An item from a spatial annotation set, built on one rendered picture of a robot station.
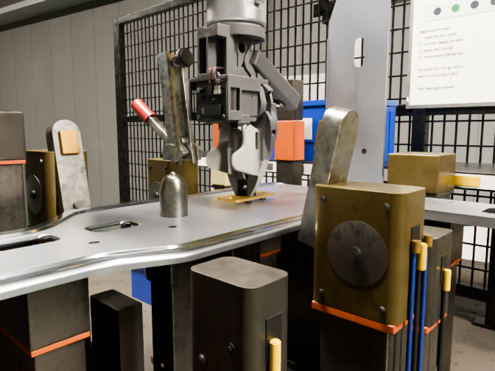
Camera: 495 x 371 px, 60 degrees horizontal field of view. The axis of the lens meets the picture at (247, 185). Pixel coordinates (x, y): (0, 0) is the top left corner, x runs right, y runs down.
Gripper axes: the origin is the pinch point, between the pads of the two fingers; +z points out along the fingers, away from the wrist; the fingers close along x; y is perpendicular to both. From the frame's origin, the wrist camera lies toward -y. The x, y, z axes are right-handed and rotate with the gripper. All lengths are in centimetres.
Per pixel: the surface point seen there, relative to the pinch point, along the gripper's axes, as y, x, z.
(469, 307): -60, 14, 32
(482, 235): -186, -14, 43
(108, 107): -192, -372, -30
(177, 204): 13.1, 1.4, 0.8
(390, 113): -46.8, -1.2, -11.1
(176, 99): -0.1, -15.2, -12.1
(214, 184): -6.3, -13.2, 1.6
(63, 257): 28.5, 7.0, 2.3
